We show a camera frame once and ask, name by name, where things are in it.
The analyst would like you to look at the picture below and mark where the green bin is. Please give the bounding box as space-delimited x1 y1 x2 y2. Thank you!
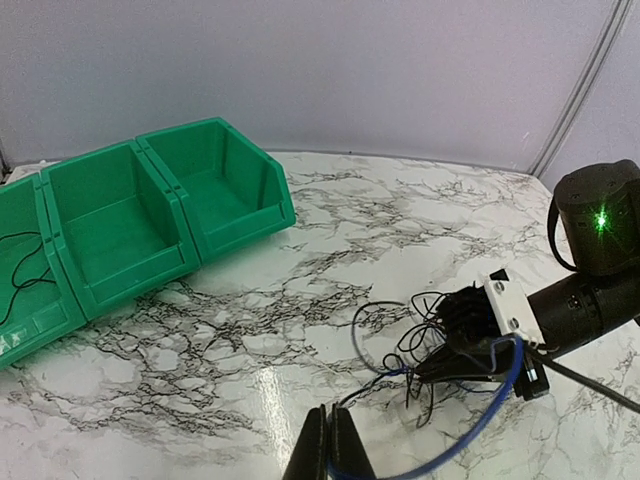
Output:
41 141 200 320
136 118 296 264
1 175 87 368

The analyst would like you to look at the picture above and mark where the green bin right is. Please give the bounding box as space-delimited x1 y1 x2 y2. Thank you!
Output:
136 118 296 264

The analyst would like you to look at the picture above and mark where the green bin middle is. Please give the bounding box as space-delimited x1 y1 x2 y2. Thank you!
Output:
41 141 200 320

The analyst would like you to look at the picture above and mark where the green bin left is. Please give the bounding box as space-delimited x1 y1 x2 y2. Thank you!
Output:
1 175 87 368

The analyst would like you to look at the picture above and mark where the left aluminium corner post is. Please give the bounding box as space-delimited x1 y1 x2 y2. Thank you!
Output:
0 142 11 175

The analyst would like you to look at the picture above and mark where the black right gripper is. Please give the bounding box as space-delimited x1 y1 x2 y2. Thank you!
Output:
414 285 502 383

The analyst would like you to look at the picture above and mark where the black cable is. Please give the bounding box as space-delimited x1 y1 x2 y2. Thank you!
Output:
0 231 57 329

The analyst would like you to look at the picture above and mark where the blue cable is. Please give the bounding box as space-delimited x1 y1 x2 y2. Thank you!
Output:
327 337 526 480

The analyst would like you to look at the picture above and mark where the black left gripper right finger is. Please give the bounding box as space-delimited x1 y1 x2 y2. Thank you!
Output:
329 404 376 479

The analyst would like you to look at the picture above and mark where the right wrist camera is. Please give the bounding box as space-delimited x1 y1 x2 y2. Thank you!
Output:
483 269 549 401

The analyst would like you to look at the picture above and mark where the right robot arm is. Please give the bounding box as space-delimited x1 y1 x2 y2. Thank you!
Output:
414 159 639 400

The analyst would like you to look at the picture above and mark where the brown cable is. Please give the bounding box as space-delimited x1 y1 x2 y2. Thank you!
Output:
334 289 496 426

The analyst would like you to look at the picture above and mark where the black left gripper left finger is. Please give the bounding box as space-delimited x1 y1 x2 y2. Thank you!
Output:
282 404 329 480

